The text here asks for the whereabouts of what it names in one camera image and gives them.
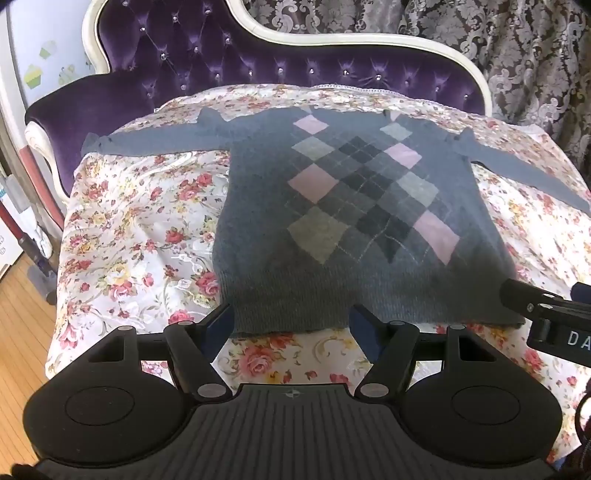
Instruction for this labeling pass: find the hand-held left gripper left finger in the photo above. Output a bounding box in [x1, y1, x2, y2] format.
[88, 305, 235, 401]

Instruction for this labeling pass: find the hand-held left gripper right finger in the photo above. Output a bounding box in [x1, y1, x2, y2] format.
[349, 305, 502, 400]

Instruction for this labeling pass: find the grey argyle sweater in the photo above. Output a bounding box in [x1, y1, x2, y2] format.
[82, 106, 591, 334]

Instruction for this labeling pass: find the floral blanket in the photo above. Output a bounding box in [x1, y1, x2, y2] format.
[46, 83, 591, 467]

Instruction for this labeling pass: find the stick vacuum cleaner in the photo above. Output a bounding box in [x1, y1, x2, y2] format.
[0, 171, 58, 306]

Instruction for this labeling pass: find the patterned damask curtain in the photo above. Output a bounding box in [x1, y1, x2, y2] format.
[240, 0, 591, 162]

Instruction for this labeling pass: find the purple tufted sofa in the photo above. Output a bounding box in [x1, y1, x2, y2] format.
[24, 0, 494, 227]

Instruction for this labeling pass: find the white board with cupcake stickers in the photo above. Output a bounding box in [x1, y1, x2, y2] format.
[7, 0, 100, 109]

